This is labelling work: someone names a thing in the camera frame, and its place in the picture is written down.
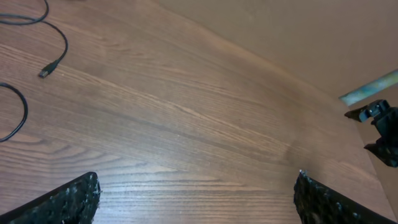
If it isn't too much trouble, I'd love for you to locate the blue tape strip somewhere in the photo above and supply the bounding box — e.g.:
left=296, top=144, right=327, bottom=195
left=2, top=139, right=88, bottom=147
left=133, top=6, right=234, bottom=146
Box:
left=339, top=70, right=397, bottom=106

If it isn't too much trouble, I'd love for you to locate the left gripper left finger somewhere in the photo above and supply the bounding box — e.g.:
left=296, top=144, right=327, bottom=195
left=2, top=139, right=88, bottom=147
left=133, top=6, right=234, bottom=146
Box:
left=1, top=172, right=101, bottom=224

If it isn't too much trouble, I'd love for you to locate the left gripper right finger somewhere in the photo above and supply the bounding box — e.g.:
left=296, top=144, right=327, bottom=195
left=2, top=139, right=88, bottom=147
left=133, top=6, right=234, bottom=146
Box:
left=294, top=170, right=397, bottom=224

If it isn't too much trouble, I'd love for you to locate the thin black cable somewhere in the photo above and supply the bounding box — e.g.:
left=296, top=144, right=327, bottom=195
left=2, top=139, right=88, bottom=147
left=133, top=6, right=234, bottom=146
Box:
left=0, top=0, right=69, bottom=79

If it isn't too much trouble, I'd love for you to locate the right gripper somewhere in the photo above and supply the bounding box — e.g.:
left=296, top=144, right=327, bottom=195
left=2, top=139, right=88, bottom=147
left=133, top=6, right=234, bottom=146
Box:
left=345, top=100, right=397, bottom=168

